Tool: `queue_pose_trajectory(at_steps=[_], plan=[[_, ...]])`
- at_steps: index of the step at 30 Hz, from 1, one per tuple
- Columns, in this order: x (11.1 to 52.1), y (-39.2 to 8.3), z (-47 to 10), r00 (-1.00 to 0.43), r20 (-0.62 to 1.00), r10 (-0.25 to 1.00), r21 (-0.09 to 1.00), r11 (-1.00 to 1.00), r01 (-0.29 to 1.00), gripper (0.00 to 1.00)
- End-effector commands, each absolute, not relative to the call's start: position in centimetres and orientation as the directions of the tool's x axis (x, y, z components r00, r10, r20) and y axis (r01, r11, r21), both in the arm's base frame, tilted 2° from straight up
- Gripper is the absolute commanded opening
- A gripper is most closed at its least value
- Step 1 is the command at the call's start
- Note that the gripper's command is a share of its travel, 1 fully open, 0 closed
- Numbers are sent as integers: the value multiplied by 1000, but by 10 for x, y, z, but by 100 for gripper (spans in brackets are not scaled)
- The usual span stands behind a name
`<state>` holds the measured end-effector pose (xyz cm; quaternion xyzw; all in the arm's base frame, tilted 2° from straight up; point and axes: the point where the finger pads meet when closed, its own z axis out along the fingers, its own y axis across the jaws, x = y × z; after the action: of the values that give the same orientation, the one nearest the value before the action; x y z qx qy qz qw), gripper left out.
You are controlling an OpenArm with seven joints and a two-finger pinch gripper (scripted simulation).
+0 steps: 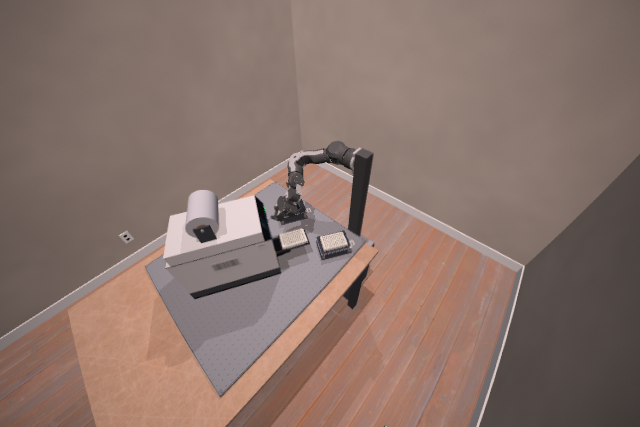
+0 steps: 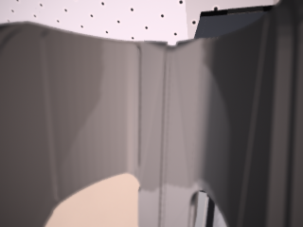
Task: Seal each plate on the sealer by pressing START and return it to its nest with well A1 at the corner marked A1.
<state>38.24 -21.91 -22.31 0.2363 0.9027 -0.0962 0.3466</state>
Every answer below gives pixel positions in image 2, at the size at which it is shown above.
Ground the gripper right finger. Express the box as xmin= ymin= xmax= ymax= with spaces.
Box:
xmin=164 ymin=0 xmax=303 ymax=227

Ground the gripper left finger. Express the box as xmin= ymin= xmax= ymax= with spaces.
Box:
xmin=0 ymin=21 xmax=172 ymax=227

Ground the grey perforated base plate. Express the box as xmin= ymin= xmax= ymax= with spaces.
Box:
xmin=0 ymin=0 xmax=279 ymax=45

